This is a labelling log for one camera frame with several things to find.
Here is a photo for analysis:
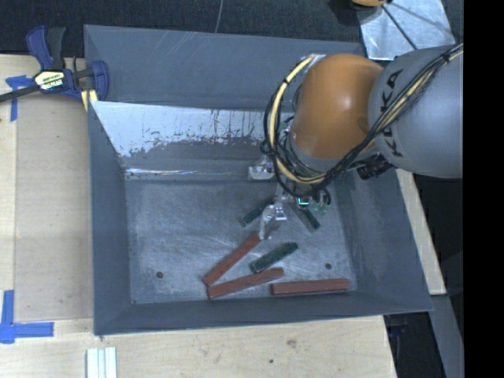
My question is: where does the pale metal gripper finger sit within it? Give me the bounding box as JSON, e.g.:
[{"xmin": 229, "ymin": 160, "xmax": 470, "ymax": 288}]
[
  {"xmin": 246, "ymin": 158, "xmax": 276, "ymax": 182},
  {"xmin": 258, "ymin": 204, "xmax": 288, "ymax": 241}
]

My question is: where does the red-brown flat block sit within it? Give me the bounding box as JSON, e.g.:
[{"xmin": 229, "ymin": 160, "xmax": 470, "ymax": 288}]
[
  {"xmin": 269, "ymin": 277, "xmax": 350, "ymax": 297},
  {"xmin": 206, "ymin": 267, "xmax": 285, "ymax": 301},
  {"xmin": 202, "ymin": 232, "xmax": 263, "ymax": 287}
]

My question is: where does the grey metal bin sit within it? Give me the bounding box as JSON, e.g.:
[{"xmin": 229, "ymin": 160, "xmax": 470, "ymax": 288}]
[{"xmin": 82, "ymin": 24, "xmax": 435, "ymax": 336}]

